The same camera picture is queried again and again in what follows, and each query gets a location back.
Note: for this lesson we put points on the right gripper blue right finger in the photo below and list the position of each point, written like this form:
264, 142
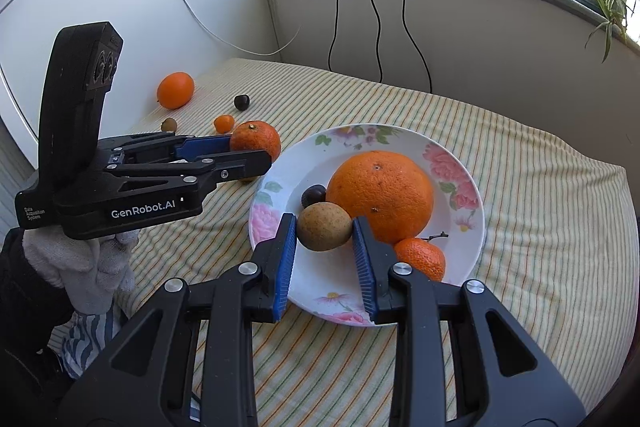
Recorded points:
462, 358

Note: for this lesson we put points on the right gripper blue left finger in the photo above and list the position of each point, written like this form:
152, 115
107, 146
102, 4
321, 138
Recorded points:
186, 357

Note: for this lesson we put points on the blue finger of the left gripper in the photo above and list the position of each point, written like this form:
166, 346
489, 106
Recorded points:
231, 166
193, 148

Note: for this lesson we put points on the brown longan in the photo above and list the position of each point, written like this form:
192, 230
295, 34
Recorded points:
323, 226
169, 125

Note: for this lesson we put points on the small kumquat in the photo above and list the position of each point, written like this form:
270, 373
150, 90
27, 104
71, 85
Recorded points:
224, 124

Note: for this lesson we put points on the tangerine edge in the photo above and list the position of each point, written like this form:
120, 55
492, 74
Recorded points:
256, 135

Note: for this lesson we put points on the tangerine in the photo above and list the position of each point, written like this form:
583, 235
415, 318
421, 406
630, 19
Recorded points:
422, 256

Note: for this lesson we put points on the smooth oval orange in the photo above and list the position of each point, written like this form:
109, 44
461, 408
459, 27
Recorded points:
175, 90

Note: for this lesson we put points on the dark plum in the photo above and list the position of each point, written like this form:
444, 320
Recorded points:
242, 102

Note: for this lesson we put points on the large orange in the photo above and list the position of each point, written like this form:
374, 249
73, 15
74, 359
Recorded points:
393, 193

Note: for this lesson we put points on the white gloved left hand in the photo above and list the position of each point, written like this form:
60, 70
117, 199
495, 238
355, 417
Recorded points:
90, 271

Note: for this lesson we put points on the dark cherry in plate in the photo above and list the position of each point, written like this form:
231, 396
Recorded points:
312, 195

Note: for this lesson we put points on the striped tablecloth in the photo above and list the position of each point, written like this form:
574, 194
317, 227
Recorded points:
561, 249

